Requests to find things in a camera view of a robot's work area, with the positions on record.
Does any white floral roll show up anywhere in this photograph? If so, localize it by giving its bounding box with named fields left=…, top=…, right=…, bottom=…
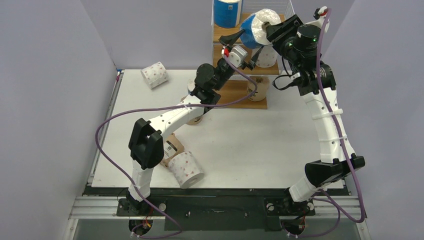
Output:
left=168, top=151, right=205, bottom=189
left=256, top=46, right=279, bottom=68
left=140, top=61, right=171, bottom=90

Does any brown roll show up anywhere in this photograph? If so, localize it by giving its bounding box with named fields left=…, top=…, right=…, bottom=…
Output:
left=160, top=133, right=185, bottom=168
left=247, top=76, right=270, bottom=102
left=180, top=96, right=203, bottom=126

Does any blue roll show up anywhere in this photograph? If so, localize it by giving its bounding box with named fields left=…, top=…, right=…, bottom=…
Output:
left=213, top=0, right=243, bottom=29
left=187, top=77, right=196, bottom=94
left=240, top=8, right=282, bottom=49

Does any blue roll front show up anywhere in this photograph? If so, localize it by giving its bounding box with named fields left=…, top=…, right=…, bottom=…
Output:
left=213, top=0, right=243, bottom=29

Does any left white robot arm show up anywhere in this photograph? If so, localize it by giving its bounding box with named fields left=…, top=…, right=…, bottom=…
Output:
left=126, top=29, right=259, bottom=215

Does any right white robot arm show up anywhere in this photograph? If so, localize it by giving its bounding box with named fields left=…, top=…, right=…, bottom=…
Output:
left=265, top=13, right=365, bottom=214

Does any blue wrapped roll back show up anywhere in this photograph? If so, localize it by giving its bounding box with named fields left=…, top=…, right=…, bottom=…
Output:
left=187, top=77, right=196, bottom=94

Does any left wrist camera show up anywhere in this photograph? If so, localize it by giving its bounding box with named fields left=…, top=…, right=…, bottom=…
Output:
left=221, top=45, right=248, bottom=68

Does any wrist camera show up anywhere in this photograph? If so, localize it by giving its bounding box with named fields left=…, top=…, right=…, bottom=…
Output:
left=221, top=45, right=248, bottom=68
left=305, top=6, right=330, bottom=36

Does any white wire wooden shelf rack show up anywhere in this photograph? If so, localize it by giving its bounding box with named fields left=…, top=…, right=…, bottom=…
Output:
left=214, top=0, right=284, bottom=109

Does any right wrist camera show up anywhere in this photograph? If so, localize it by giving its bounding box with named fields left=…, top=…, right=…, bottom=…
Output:
left=305, top=6, right=330, bottom=36

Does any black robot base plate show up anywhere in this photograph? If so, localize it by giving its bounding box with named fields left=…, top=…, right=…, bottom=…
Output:
left=116, top=188, right=316, bottom=232

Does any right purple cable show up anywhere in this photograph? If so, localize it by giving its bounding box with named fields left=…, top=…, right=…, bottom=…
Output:
left=314, top=8, right=367, bottom=223

